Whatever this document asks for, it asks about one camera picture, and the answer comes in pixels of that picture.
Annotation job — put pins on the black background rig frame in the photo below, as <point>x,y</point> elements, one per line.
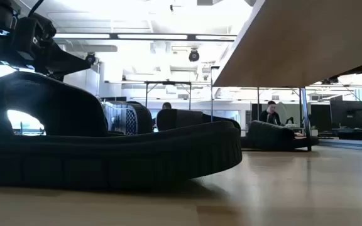
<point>168,83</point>

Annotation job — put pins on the black aluminium table frame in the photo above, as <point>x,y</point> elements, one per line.
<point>350,145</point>

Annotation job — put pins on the wooden shelf black metal legs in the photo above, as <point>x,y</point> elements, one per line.
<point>294,40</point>

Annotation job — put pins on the long ceiling light bar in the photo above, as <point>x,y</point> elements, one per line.
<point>152,36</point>

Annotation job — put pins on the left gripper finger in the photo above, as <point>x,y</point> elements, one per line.
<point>64,61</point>

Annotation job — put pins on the black computer monitor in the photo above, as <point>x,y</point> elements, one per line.
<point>347,114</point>

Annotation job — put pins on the black round ceiling fixture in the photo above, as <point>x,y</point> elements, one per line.
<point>194,55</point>
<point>90,58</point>

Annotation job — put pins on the person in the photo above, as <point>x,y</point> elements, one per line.
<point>270,116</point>
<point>166,105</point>

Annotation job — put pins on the black rubber slide sandal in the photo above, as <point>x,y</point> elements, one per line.
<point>137,157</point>
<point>272,136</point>
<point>143,117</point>
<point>184,119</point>

